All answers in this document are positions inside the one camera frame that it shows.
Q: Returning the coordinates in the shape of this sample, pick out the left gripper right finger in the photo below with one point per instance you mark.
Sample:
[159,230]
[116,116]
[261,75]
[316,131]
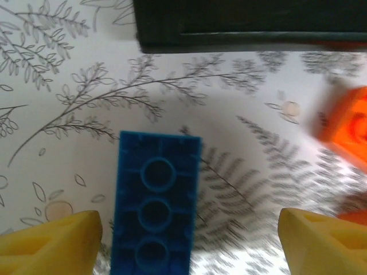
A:
[321,249]

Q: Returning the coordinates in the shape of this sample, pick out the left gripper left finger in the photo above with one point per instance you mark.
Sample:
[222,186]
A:
[43,249]

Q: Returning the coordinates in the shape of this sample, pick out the long blue lego brick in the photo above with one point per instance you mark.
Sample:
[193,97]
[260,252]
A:
[155,200]

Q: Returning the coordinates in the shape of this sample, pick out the black plastic bin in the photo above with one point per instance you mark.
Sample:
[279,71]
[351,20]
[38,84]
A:
[160,23]

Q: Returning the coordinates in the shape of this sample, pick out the orange lego brick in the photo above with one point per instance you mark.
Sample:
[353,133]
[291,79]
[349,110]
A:
[355,217]
[344,129]

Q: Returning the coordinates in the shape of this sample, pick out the floral table cover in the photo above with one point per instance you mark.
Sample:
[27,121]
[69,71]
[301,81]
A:
[86,129]

